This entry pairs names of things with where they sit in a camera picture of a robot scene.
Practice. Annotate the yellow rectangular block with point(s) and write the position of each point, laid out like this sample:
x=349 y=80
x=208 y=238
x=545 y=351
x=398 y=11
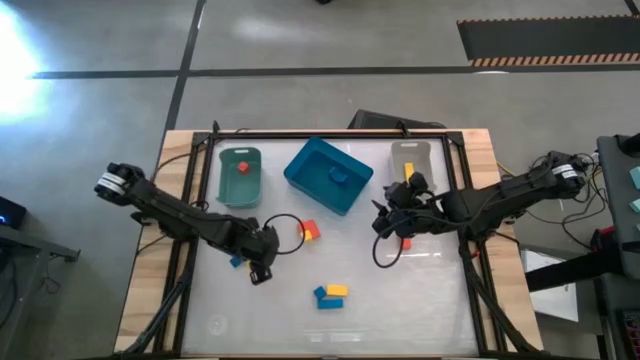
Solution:
x=337 y=290

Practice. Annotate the small yellow block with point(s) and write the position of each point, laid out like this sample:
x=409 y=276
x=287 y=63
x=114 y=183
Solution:
x=307 y=236

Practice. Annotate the long blue block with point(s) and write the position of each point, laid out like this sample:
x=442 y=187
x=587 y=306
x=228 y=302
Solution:
x=330 y=303

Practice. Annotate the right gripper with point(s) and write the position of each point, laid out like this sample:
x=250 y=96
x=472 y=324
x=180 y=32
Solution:
x=412 y=210

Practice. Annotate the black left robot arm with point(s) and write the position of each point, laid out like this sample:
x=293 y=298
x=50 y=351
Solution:
x=165 y=210

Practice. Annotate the black stand leg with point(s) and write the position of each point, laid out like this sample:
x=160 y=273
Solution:
x=565 y=270

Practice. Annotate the black device with blue light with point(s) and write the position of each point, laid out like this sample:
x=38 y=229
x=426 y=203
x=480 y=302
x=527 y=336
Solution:
x=11 y=212

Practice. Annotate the teal block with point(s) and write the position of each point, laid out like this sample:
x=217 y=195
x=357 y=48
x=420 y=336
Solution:
x=636 y=177
x=636 y=205

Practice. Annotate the blue cube block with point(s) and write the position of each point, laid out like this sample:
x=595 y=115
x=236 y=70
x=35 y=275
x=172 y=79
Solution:
x=319 y=292

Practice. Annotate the white paper sheet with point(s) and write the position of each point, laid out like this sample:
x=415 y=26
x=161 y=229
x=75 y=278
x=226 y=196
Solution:
x=555 y=300

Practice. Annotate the red clamp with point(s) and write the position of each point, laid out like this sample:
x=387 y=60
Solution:
x=602 y=237

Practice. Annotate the red cube block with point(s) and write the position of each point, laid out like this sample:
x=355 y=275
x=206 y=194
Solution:
x=243 y=167

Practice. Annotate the black striped floor mat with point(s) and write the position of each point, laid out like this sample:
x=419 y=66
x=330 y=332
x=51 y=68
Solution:
x=550 y=40

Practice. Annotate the blue plastic bin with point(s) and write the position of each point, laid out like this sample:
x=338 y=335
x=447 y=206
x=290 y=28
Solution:
x=310 y=172

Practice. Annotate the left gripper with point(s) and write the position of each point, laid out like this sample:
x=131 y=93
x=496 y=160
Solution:
x=262 y=245

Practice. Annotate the long yellow block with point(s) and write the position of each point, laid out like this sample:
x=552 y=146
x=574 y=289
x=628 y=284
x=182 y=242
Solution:
x=409 y=170

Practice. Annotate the green plastic bin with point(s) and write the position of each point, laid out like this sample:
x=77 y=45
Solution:
x=235 y=195

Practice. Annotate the black keyboard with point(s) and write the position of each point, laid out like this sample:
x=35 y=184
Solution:
x=631 y=335

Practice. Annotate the grey side table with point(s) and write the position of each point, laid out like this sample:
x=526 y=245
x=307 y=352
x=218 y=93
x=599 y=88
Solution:
x=30 y=240

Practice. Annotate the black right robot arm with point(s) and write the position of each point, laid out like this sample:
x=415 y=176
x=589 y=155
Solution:
x=500 y=200

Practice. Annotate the grey plastic bin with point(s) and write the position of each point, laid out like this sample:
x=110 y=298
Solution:
x=422 y=157

